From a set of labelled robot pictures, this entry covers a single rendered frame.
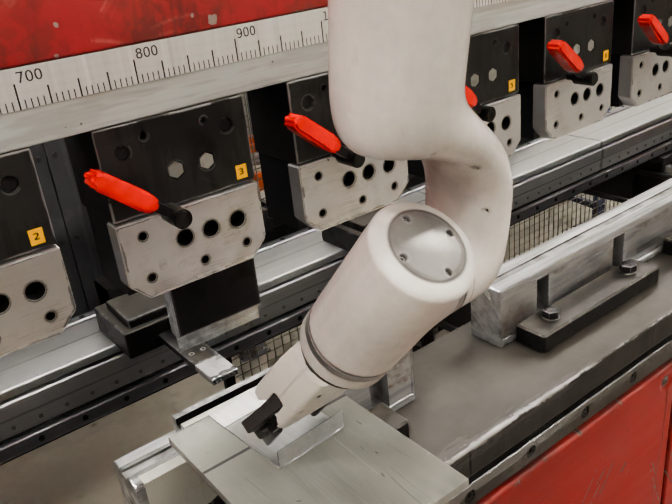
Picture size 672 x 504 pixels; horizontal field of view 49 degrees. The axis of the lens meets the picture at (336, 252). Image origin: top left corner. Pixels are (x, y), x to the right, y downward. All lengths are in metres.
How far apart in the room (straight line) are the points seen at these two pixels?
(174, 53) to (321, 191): 0.22
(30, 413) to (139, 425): 1.58
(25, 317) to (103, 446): 1.91
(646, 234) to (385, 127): 0.97
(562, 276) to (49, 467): 1.83
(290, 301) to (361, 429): 0.43
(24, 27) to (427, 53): 0.33
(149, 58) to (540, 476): 0.77
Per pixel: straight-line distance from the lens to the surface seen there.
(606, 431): 1.22
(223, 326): 0.82
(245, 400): 0.84
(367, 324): 0.53
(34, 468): 2.59
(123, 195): 0.63
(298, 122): 0.71
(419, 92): 0.45
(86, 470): 2.50
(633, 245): 1.36
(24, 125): 0.64
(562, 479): 1.17
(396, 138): 0.46
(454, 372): 1.08
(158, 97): 0.68
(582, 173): 1.66
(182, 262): 0.71
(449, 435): 0.97
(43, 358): 1.07
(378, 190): 0.83
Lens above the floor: 1.48
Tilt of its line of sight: 25 degrees down
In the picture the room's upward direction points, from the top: 6 degrees counter-clockwise
